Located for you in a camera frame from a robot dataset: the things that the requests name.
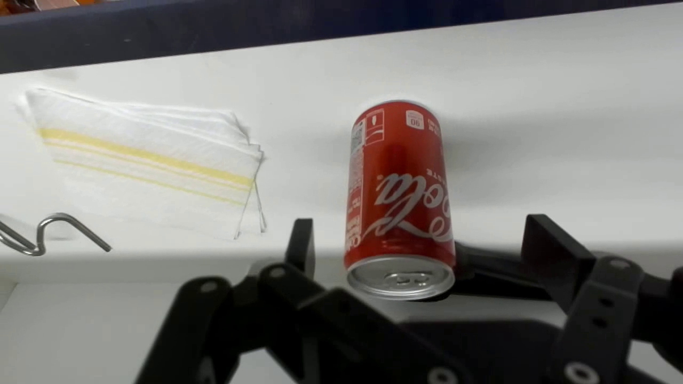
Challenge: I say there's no bent metal wire hook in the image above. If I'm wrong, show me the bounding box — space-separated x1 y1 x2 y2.
0 210 116 257

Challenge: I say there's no folded white cloth yellow stripe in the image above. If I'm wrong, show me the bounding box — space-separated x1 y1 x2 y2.
17 82 269 240

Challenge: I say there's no red soda can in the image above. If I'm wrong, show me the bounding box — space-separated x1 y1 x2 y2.
342 100 459 302

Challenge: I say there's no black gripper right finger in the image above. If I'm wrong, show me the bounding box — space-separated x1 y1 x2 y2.
522 212 683 384

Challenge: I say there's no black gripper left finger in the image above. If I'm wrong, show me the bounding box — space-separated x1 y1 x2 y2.
138 217 436 384

